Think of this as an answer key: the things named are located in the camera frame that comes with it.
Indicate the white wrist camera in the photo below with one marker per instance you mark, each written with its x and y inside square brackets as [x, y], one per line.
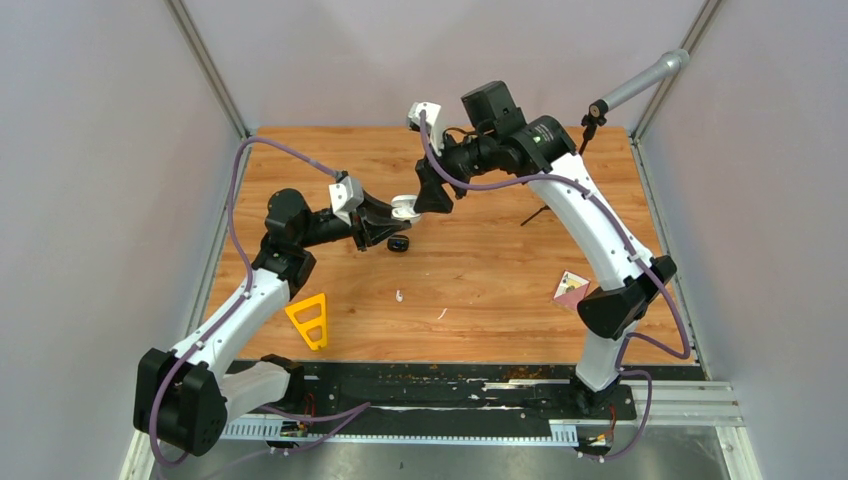
[425, 117]
[346, 195]

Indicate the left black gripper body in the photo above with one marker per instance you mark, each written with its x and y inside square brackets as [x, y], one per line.
[362, 227]

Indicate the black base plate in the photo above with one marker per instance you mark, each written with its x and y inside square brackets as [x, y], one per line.
[538, 388]

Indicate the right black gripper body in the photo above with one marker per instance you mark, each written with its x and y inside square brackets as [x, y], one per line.
[462, 160]

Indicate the white slotted cable duct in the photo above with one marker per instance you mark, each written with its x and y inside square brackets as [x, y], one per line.
[444, 429]

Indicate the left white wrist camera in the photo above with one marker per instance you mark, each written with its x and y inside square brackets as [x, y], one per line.
[346, 195]

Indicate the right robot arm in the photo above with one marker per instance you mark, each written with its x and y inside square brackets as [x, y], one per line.
[541, 155]

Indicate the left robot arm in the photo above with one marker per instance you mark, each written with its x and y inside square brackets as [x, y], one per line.
[186, 396]

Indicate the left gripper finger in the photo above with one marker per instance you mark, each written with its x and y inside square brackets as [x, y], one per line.
[378, 207]
[382, 232]

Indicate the red playing card box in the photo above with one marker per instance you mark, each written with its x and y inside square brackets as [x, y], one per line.
[571, 290]

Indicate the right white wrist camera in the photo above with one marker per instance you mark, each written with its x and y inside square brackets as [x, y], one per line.
[425, 117]

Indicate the white earbud charging case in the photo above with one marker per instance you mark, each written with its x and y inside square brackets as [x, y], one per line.
[403, 208]

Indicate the yellow triangular plastic piece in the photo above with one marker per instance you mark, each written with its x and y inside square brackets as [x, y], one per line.
[310, 319]

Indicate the grey metal cylinder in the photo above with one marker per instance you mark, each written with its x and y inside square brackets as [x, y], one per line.
[669, 64]

